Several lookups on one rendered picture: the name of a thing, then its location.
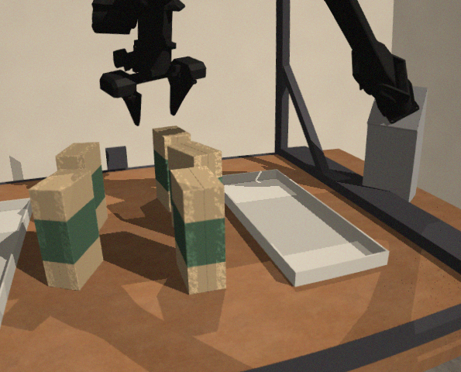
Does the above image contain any tan and green rectangular block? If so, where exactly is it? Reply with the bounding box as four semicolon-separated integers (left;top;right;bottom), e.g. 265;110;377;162
152;126;191;212
167;141;222;227
55;142;108;231
29;169;103;291
170;166;226;295

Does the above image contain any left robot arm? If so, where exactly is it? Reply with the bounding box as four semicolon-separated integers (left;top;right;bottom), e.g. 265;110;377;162
91;0;419;124

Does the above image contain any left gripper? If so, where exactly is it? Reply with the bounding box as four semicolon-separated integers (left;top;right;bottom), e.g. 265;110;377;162
99;36;206;126

